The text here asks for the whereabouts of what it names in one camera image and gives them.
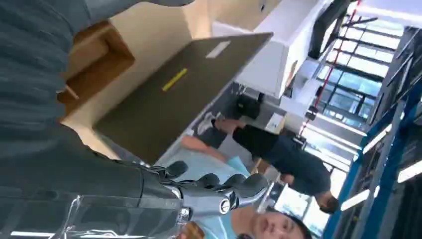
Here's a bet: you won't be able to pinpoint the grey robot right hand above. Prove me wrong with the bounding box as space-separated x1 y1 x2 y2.
0 123 269 239

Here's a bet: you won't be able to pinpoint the seated person's left hand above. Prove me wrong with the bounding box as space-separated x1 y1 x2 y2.
179 222 206 239

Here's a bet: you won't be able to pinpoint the seated person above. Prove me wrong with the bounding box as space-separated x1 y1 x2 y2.
158 135 312 239

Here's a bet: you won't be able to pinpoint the grey laptop with yellow sticker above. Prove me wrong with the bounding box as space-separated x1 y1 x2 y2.
94 32 274 166

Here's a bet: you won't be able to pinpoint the wooden divided card box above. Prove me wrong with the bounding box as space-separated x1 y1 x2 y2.
57 20 136 116

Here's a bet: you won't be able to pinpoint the standing person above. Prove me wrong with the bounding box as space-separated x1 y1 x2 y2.
198 114 340 215

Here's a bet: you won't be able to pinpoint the black bag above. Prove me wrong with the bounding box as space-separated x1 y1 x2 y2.
226 95 262 120

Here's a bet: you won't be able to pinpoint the white raised counter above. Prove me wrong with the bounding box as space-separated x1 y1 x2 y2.
211 0 333 100

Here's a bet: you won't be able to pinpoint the blue steel rack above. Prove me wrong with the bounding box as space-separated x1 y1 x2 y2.
322 79 422 239

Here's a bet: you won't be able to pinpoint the red barrier belt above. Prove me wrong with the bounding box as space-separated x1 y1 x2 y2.
298 0 363 136

